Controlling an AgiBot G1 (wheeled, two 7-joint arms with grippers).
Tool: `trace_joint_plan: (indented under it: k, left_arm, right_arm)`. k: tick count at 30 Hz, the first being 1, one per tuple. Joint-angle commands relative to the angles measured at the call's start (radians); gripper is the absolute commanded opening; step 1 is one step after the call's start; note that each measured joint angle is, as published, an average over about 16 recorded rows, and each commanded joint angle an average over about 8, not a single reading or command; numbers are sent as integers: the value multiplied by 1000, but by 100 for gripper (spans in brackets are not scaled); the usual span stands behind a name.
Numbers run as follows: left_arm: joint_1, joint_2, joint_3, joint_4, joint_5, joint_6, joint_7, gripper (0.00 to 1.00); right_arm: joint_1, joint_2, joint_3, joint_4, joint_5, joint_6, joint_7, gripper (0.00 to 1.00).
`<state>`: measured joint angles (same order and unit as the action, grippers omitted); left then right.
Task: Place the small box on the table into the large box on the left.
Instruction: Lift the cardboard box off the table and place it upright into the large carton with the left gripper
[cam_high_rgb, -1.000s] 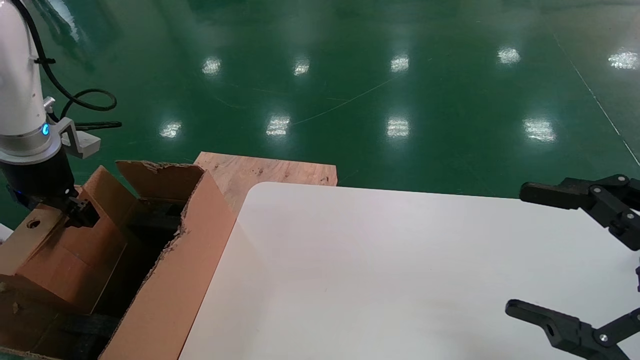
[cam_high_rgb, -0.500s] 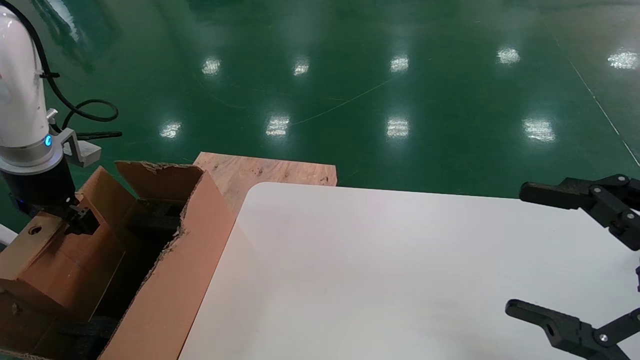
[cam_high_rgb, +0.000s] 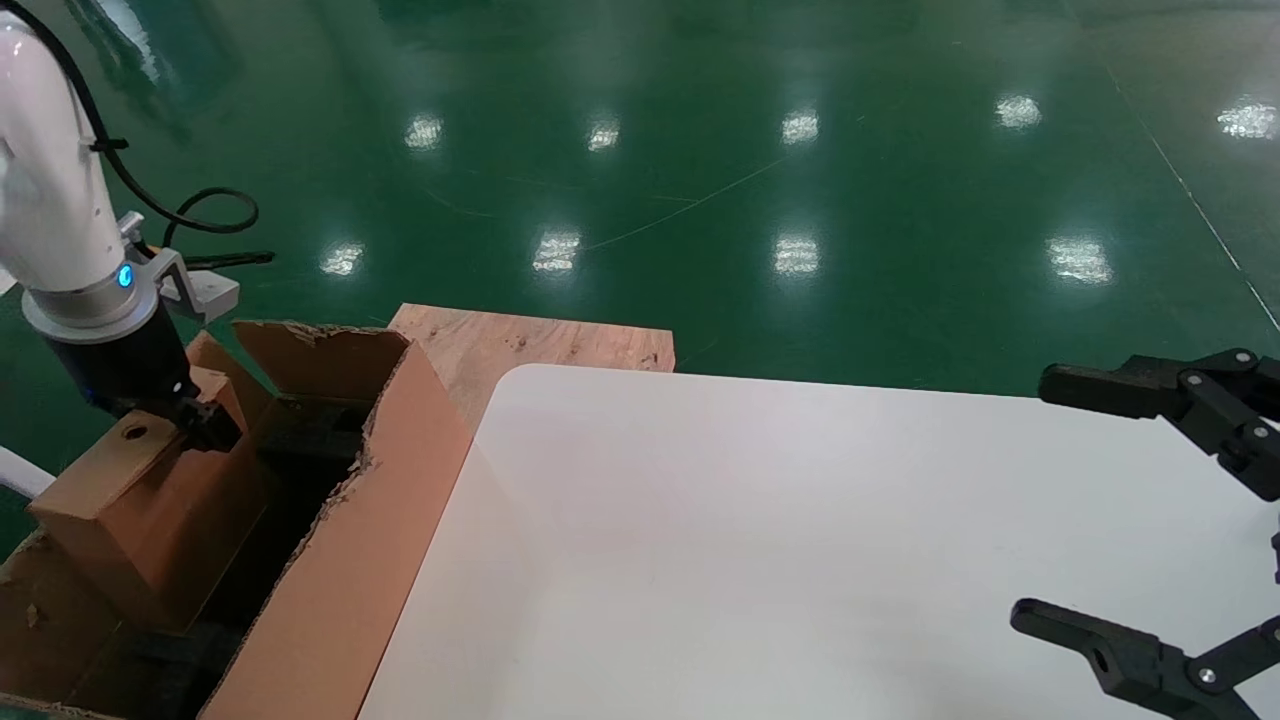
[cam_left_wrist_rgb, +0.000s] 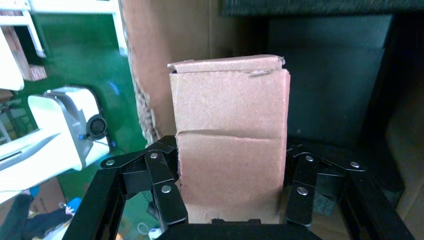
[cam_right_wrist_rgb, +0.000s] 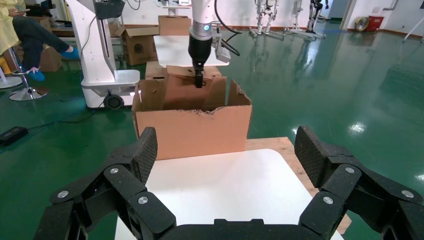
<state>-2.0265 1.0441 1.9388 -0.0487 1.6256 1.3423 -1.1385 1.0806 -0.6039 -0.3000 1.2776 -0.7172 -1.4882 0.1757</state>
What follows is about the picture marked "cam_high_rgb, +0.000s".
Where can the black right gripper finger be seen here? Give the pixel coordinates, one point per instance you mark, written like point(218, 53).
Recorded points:
point(1130, 660)
point(1190, 395)

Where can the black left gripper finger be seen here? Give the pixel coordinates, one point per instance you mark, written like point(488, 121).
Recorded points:
point(212, 425)

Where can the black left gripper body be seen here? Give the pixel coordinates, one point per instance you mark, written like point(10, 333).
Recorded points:
point(125, 365)

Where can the small cardboard box with hole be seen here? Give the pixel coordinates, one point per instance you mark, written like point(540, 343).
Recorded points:
point(140, 520)

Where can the large open cardboard box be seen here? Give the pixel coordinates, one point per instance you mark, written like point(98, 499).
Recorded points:
point(360, 560)

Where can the black foam block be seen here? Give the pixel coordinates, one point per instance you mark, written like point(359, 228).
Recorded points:
point(310, 440)
point(180, 660)

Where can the white tube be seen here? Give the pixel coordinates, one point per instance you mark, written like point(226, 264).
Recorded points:
point(20, 478)

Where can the plywood board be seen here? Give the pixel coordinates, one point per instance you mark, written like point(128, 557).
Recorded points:
point(560, 345)

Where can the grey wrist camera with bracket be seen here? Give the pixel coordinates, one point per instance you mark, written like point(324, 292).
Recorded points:
point(205, 293)

